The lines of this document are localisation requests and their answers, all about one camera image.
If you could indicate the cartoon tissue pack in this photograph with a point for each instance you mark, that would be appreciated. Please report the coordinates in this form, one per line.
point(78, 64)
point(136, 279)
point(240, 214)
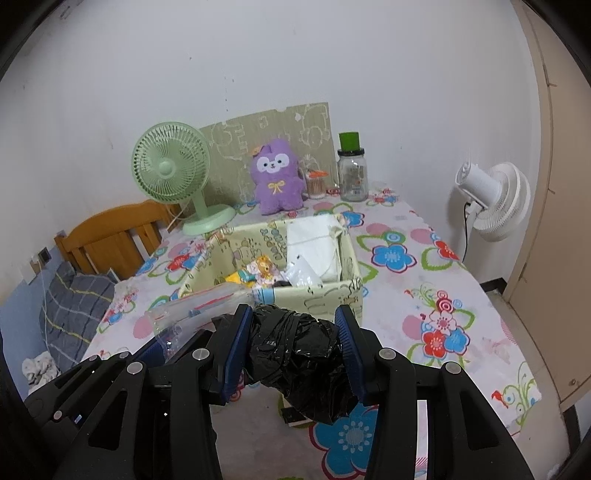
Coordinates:
point(261, 272)

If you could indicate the pink printed packet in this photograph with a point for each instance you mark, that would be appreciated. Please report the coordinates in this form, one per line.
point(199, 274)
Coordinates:
point(291, 416)

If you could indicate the beige door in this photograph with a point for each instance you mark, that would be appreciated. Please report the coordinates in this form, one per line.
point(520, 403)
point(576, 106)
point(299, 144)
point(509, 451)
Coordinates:
point(549, 288)

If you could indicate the green patterned cardboard sheet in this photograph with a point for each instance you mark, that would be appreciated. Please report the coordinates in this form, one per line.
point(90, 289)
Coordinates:
point(307, 127)

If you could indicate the green desk fan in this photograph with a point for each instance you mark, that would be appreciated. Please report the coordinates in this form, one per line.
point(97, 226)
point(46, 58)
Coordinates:
point(170, 163)

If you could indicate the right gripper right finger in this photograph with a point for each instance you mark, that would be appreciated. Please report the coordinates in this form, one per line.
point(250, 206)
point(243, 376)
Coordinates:
point(466, 437)

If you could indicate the wall power socket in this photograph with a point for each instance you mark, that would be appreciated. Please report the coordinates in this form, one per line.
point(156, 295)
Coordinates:
point(40, 260)

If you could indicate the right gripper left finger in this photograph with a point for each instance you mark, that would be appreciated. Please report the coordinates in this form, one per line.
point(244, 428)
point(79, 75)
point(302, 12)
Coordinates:
point(174, 436)

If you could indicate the yellow cartoon storage box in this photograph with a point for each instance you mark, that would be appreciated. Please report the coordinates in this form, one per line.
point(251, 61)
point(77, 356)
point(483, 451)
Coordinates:
point(233, 248)

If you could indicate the black plastic bag bundle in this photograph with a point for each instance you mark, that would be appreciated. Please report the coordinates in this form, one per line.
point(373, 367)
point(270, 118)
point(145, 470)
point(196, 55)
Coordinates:
point(300, 356)

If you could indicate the glass jar green lid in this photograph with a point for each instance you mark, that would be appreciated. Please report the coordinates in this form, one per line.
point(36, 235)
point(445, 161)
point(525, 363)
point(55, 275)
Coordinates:
point(352, 168)

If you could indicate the purple plush toy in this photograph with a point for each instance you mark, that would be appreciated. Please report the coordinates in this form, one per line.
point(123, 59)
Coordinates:
point(274, 171)

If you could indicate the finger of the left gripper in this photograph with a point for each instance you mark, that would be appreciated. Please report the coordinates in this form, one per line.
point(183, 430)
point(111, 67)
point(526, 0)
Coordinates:
point(218, 336)
point(151, 354)

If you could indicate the grey plaid pillow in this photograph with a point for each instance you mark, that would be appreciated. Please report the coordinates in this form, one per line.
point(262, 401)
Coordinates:
point(72, 308)

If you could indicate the crumpled white cloth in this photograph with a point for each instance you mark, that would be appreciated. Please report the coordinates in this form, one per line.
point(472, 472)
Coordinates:
point(39, 371)

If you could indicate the toothpick jar orange lid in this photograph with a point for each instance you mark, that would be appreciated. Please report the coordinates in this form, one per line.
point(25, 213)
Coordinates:
point(316, 181)

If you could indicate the clear plastic bag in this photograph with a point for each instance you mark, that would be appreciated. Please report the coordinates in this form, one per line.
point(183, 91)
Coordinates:
point(175, 322)

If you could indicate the white roll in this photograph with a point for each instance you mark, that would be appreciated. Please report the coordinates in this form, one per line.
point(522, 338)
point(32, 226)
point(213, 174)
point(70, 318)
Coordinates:
point(299, 273)

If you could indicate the wooden bed headboard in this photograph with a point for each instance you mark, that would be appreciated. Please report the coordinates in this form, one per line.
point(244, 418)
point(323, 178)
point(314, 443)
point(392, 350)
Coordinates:
point(116, 239)

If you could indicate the white standing fan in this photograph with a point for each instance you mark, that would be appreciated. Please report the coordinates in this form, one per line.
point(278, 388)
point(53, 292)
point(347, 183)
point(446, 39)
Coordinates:
point(499, 198)

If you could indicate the white cloth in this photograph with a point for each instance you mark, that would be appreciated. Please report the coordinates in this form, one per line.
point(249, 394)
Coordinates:
point(39, 371)
point(316, 240)

